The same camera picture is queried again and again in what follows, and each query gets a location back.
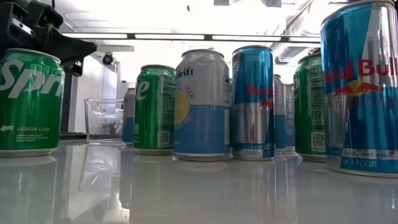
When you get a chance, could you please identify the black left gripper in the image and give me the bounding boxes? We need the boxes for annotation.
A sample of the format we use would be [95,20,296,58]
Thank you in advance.
[0,0,97,65]

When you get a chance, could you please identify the green Sprite soda can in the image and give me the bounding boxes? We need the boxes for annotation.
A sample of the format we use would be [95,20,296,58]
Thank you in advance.
[132,64,176,156]
[293,51,327,162]
[0,48,65,157]

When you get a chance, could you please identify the white blue Spindrift can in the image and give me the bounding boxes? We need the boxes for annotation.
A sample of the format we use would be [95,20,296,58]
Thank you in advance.
[273,73,287,153]
[284,83,295,152]
[173,49,233,162]
[123,88,136,146]

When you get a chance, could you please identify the blue silver Red Bull can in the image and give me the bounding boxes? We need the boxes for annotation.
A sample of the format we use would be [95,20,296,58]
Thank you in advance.
[230,45,276,161]
[320,0,398,178]

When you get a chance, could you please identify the clear plastic bin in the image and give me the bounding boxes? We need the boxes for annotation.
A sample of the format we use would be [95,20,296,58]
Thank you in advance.
[83,98,124,144]

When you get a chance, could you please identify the long ceiling light fixture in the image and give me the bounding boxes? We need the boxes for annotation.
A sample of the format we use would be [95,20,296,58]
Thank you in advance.
[62,32,322,44]

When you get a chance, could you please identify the black aluminium table frame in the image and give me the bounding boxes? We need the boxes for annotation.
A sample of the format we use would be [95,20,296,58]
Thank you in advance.
[59,132,88,140]

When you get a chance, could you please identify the silver ceiling air duct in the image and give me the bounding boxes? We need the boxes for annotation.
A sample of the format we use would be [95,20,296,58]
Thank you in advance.
[275,46,312,65]

